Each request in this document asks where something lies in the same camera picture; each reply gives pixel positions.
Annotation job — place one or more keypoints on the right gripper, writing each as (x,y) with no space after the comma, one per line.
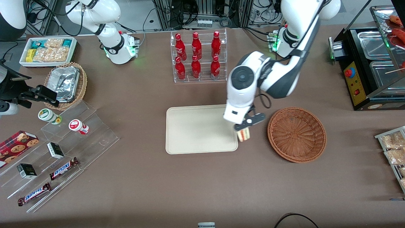
(9,90)

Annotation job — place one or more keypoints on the triangular sandwich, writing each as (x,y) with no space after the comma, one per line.
(243,135)

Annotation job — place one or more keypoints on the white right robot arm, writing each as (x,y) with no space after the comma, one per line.
(110,47)

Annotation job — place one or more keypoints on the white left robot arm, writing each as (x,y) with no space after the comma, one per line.
(294,19)

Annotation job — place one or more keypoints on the light tan wicker basket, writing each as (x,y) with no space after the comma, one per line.
(83,85)

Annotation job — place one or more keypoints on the brown round wicker basket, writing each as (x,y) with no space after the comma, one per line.
(294,117)

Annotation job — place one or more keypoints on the beige rectangular tray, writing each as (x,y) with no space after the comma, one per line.
(180,133)

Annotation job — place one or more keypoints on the green lid yogurt cup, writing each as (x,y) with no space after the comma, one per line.
(46,115)

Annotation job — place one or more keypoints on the aluminium foil container stack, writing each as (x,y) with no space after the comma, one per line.
(65,82)

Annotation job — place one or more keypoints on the clear cracker bag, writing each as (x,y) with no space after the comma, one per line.
(50,54)
(53,43)

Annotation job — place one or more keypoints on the white rectangular snack bin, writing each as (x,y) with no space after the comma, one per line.
(22,61)

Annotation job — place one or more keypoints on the red lid yogurt cup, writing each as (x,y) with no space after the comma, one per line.
(76,125)

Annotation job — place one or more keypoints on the yellow snack packet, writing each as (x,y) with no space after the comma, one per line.
(30,55)

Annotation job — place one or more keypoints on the teal snack packet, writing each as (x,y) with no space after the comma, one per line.
(67,43)
(37,44)

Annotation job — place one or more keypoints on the small black carton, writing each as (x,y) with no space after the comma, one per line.
(27,171)
(55,150)

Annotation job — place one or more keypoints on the red tartan cookie box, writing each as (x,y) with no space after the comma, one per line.
(15,147)

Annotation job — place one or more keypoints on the red cola bottle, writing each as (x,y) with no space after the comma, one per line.
(216,46)
(180,47)
(215,69)
(180,70)
(196,47)
(196,69)

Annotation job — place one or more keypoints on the clear acrylic stepped stand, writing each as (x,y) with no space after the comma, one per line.
(95,139)

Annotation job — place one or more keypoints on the clear acrylic bottle rack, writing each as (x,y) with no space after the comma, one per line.
(206,65)

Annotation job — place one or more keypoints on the brown Snickers bar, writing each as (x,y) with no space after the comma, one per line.
(63,168)
(34,194)

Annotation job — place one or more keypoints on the small grey box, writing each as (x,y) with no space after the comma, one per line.
(206,225)

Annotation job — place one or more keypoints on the grey terminal block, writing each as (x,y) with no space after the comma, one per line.
(204,23)

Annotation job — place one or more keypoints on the black food warmer cabinet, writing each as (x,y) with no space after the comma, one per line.
(354,91)

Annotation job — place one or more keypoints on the steel warmer pan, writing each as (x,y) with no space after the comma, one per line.
(383,74)
(373,46)

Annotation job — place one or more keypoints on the clear snack bag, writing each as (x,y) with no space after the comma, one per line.
(403,183)
(392,141)
(395,156)
(402,171)

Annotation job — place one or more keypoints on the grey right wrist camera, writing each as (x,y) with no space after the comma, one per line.
(8,108)

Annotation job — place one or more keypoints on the aluminium frame rack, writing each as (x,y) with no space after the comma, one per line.
(164,14)

